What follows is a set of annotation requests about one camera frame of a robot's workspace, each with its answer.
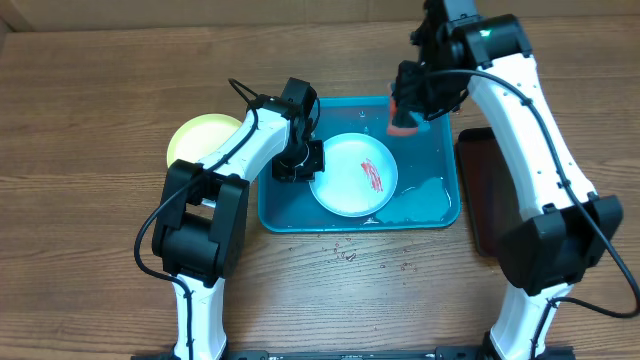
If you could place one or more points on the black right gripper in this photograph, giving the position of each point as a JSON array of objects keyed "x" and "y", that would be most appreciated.
[{"x": 404, "y": 84}]

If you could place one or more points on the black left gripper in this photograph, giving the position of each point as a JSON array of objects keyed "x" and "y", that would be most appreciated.
[{"x": 308, "y": 172}]

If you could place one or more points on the orange black sponge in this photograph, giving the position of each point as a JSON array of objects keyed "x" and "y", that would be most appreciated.
[{"x": 400, "y": 124}]

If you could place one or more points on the light blue plate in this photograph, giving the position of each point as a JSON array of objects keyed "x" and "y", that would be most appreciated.
[{"x": 359, "y": 178}]

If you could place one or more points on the yellow plate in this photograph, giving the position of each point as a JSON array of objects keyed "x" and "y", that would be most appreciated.
[{"x": 200, "y": 136}]

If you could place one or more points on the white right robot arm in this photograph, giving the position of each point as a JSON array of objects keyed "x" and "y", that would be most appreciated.
[{"x": 566, "y": 226}]

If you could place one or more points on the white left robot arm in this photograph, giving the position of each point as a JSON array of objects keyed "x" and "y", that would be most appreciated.
[{"x": 200, "y": 224}]

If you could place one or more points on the black rectangular tray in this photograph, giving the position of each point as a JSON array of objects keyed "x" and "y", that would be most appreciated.
[{"x": 489, "y": 188}]

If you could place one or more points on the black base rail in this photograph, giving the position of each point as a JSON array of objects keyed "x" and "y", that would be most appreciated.
[{"x": 439, "y": 353}]

